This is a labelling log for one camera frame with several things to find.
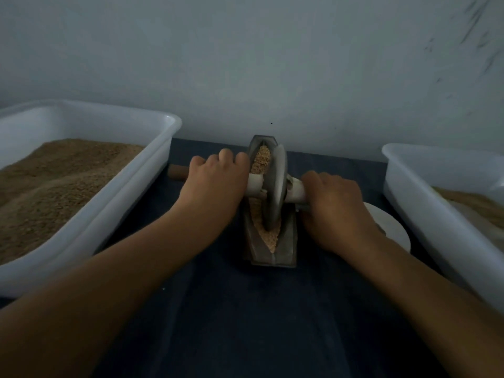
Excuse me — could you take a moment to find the person's right hand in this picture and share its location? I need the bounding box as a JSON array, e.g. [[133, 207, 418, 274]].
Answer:
[[300, 171, 385, 258]]

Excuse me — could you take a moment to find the person's left hand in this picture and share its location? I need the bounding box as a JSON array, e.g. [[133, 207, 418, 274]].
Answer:
[[169, 149, 251, 237]]

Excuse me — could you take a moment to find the metal grinding wheel with handle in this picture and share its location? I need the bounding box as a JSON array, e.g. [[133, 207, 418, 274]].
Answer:
[[167, 143, 307, 233]]

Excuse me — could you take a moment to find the boat-shaped metal grinding trough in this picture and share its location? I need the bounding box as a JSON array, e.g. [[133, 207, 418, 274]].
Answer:
[[243, 135, 299, 268]]

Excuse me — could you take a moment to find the large brown grain heap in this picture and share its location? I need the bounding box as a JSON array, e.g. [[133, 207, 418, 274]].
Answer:
[[432, 186, 504, 229], [0, 138, 145, 265]]

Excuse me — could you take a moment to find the person's right forearm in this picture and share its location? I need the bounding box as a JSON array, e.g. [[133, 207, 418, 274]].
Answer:
[[345, 236, 504, 378]]

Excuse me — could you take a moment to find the person's left forearm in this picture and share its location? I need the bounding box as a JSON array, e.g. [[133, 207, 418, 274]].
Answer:
[[0, 212, 215, 378]]

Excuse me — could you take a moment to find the white round plate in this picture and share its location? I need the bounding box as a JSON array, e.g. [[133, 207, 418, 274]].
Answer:
[[364, 202, 412, 254]]

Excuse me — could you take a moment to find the white plastic tub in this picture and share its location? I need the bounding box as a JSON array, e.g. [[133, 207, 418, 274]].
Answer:
[[0, 100, 183, 298], [382, 143, 504, 313]]

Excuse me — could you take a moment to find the dark blue table cloth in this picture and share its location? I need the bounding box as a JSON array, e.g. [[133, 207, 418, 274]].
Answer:
[[0, 138, 474, 378]]

